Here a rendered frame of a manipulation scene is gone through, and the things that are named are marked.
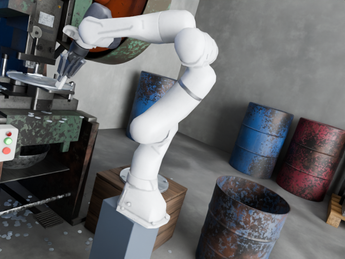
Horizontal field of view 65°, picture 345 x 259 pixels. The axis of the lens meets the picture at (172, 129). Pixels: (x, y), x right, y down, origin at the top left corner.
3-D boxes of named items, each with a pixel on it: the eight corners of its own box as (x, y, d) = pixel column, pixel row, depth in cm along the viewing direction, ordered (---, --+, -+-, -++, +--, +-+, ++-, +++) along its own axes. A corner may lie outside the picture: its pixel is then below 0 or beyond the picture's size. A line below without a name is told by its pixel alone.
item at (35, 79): (50, 77, 150) (50, 76, 150) (84, 92, 136) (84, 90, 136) (-6, 70, 125) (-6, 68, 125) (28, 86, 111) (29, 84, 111)
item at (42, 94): (70, 118, 131) (76, 91, 128) (43, 118, 119) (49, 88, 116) (41, 103, 143) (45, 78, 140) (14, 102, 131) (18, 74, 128)
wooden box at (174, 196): (172, 237, 173) (188, 188, 165) (135, 265, 140) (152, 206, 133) (126, 207, 191) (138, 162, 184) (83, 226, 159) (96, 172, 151)
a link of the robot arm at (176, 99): (205, 101, 99) (186, 100, 83) (161, 146, 108) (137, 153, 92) (185, 80, 102) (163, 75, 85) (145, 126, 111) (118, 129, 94)
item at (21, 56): (55, 70, 140) (57, 60, 139) (16, 64, 123) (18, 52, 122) (37, 63, 148) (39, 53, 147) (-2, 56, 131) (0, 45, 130)
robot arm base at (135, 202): (176, 218, 109) (186, 187, 106) (146, 233, 94) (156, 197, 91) (138, 192, 121) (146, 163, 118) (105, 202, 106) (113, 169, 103)
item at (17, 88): (51, 94, 143) (52, 89, 142) (12, 91, 126) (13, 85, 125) (33, 86, 151) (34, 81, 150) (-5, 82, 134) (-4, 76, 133)
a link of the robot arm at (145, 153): (169, 171, 116) (185, 116, 111) (147, 183, 100) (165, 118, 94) (147, 162, 120) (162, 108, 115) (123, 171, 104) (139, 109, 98)
